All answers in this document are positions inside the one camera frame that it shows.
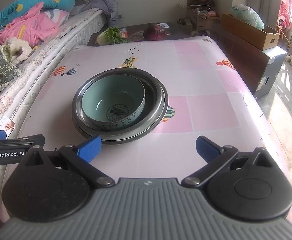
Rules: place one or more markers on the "teal ceramic bowl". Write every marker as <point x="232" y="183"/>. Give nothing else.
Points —
<point x="114" y="102"/>

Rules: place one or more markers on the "large brown carton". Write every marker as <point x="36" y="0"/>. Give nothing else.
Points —
<point x="257" y="68"/>

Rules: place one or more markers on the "purple red cabbage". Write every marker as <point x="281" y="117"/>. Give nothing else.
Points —
<point x="154" y="32"/>

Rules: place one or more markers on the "white quilted mattress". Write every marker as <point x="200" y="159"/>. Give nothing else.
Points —
<point x="17" y="98"/>

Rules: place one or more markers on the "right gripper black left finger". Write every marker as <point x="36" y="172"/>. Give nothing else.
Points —
<point x="78" y="160"/>

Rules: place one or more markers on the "pink blanket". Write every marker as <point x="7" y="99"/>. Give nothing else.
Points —
<point x="35" y="26"/>

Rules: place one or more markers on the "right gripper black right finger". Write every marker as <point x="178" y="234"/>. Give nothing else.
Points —
<point x="219" y="159"/>

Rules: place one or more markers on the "green leafy cabbage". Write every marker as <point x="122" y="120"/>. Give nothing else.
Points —
<point x="110" y="36"/>

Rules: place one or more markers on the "steel plate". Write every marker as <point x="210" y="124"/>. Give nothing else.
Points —
<point x="117" y="139"/>

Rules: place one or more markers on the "white fleece blanket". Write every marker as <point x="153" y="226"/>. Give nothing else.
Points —
<point x="16" y="50"/>

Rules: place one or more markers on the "grey purple clothes pile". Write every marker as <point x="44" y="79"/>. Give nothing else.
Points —
<point x="109" y="7"/>

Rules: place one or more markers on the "open cardboard box with clutter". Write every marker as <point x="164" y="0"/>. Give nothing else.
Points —
<point x="202" y="15"/>

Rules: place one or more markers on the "small steel bowl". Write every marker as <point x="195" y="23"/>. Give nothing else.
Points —
<point x="154" y="92"/>

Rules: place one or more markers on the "pale green plastic bag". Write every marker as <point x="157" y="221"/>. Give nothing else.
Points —
<point x="247" y="15"/>

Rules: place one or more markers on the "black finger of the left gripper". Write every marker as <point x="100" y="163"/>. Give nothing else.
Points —
<point x="22" y="143"/>

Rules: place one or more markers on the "large steel bowl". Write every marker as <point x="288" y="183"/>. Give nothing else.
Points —
<point x="142" y="124"/>

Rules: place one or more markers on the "long open cardboard box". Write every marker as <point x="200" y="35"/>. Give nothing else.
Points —
<point x="262" y="39"/>

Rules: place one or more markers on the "teal blue blanket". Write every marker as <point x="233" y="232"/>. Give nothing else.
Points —
<point x="21" y="7"/>

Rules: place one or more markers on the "pink patterned tablecloth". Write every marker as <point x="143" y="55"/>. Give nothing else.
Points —
<point x="151" y="140"/>

